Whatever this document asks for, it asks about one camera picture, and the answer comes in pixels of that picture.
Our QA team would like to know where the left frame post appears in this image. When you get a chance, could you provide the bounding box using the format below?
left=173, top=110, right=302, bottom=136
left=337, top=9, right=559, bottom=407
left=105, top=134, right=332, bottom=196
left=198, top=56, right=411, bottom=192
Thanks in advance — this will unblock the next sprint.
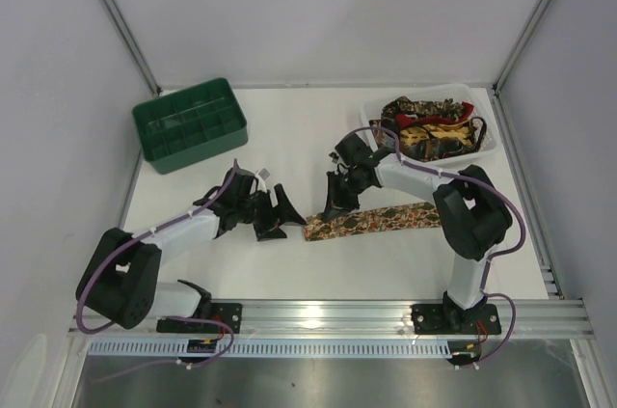
left=98, top=0, right=162, bottom=97

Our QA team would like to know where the aluminium mounting rail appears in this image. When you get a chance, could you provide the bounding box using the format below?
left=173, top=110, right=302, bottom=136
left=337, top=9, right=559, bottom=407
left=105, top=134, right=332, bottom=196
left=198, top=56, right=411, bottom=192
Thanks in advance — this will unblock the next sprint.
left=67, top=297, right=597, bottom=342

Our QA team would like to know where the white plastic basket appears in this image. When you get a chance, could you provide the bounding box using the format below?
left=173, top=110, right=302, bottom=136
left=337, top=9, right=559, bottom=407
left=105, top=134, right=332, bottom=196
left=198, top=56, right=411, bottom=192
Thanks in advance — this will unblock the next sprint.
left=360, top=84, right=498, bottom=167

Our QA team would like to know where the right frame post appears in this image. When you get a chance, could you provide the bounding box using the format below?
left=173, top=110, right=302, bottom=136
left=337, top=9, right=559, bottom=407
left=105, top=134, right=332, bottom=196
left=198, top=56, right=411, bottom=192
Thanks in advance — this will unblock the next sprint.
left=493, top=0, right=553, bottom=95

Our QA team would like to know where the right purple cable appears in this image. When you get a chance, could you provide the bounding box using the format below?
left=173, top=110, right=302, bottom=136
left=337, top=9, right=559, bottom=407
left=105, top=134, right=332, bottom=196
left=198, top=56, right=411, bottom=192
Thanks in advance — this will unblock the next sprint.
left=349, top=125, right=527, bottom=370

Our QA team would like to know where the frame post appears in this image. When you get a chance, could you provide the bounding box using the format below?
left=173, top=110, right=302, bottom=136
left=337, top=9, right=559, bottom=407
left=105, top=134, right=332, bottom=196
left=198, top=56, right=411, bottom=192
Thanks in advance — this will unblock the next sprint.
left=493, top=0, right=553, bottom=95
left=98, top=0, right=162, bottom=97

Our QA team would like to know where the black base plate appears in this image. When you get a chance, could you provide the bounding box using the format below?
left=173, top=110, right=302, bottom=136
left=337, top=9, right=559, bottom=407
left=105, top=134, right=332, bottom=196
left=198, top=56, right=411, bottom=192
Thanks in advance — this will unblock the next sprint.
left=156, top=302, right=243, bottom=334
left=411, top=302, right=502, bottom=336

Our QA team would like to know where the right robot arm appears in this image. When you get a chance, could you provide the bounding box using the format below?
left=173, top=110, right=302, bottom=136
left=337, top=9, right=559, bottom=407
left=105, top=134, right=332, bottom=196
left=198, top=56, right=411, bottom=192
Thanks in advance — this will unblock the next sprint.
left=321, top=134, right=513, bottom=332

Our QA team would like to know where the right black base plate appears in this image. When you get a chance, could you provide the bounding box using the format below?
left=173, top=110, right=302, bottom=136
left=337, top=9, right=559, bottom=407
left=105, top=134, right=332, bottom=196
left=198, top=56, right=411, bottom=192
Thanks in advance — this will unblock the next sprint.
left=411, top=302, right=502, bottom=336

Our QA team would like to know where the white slotted cable duct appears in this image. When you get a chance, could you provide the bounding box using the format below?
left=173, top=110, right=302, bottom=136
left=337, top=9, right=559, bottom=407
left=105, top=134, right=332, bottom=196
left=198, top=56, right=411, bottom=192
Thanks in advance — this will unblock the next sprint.
left=89, top=338, right=452, bottom=359

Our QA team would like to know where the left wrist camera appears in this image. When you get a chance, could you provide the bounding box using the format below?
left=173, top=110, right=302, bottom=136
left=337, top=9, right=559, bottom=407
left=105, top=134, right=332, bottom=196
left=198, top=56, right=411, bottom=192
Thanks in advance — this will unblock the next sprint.
left=255, top=168, right=270, bottom=192

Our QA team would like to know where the floral patterned tie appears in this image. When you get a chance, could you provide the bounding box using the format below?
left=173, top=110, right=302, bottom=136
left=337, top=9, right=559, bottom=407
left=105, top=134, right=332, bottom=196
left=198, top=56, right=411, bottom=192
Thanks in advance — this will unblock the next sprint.
left=304, top=203, right=442, bottom=242

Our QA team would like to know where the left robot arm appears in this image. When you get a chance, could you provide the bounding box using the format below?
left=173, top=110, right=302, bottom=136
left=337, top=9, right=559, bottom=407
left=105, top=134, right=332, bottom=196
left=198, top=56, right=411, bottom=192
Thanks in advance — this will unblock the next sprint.
left=75, top=166, right=306, bottom=335

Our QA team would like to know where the pile of ties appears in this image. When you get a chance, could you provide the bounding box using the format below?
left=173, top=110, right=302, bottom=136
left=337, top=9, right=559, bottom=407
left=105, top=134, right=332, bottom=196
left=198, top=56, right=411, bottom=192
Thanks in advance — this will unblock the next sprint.
left=369, top=96, right=488, bottom=162

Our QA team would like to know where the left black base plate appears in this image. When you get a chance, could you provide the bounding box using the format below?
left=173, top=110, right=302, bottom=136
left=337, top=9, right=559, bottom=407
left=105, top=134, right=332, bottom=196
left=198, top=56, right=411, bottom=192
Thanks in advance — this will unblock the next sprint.
left=156, top=302, right=243, bottom=334

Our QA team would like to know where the green compartment tray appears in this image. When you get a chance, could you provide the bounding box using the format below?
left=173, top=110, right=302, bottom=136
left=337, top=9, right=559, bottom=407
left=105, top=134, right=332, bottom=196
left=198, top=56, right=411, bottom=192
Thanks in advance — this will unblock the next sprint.
left=131, top=77, right=249, bottom=175

